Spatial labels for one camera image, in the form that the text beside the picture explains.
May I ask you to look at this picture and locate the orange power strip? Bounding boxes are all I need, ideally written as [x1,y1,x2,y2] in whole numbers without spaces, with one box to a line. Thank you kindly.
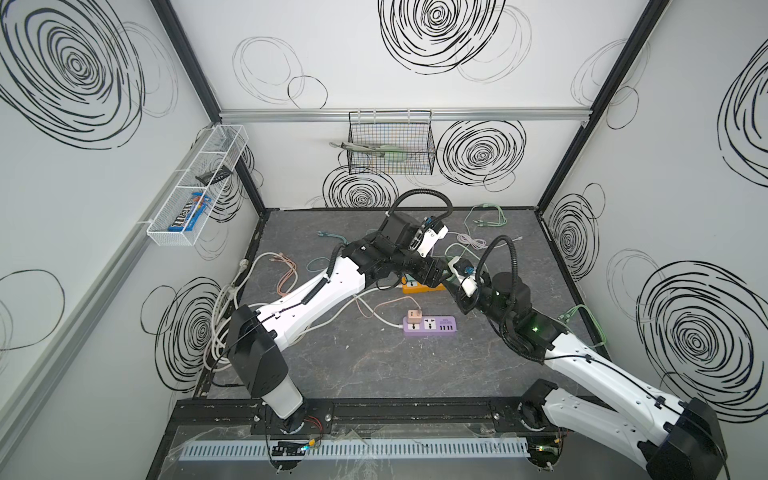
[400,280,446,295]

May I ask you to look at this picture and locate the pink plug adapter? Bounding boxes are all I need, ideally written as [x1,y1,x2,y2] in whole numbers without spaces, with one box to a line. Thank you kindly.
[407,309,422,324]

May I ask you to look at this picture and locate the purple power strip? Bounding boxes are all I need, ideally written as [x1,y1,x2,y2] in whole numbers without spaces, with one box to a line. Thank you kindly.
[402,316,458,337]

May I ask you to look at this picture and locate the pink usb cable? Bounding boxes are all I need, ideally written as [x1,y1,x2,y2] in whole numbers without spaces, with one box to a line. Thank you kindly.
[269,253,424,328]

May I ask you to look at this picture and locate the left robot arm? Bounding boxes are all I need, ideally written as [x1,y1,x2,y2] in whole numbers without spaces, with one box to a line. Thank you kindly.
[223,209,451,424]

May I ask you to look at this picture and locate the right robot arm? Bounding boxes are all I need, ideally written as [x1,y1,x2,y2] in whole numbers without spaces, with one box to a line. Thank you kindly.
[443,269,730,479]

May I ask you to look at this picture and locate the metal tongs in basket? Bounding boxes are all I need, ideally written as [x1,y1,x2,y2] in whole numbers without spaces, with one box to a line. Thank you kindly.
[329,142,409,162]

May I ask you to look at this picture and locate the black remote control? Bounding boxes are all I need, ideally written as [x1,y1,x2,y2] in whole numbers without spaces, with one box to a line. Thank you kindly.
[195,165,232,187]

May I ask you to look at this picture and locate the blue candy packet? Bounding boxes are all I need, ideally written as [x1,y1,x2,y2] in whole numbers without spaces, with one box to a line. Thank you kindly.
[167,192,211,232]

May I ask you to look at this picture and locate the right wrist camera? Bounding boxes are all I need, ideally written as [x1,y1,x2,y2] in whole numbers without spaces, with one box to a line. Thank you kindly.
[448,257,478,297]

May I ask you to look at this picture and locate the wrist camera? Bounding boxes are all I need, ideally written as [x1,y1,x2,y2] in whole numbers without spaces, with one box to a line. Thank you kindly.
[448,257,478,297]
[413,217,449,258]

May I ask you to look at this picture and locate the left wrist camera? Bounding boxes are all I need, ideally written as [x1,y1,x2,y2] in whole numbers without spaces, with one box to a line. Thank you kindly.
[413,217,449,258]

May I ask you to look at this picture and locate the white lilac usb cable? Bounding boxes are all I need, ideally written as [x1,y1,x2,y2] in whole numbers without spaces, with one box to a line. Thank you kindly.
[446,230,524,253]

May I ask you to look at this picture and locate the light green cable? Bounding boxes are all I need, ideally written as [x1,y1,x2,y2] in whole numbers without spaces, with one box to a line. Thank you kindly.
[461,203,511,241]

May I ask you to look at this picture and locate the black wire wall basket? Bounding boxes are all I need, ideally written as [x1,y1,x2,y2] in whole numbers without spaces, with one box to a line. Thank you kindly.
[344,109,437,176]

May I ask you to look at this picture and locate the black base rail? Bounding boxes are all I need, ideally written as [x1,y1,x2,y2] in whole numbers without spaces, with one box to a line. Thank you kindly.
[169,397,556,434]

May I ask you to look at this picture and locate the white power cords bundle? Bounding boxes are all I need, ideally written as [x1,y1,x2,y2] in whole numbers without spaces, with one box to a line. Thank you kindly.
[202,252,406,373]

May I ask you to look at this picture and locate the grey slotted cable duct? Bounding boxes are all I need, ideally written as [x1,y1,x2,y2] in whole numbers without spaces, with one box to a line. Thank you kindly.
[178,437,530,461]

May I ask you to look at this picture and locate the white wire wall basket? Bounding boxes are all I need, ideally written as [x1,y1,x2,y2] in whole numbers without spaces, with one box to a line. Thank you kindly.
[146,124,248,247]

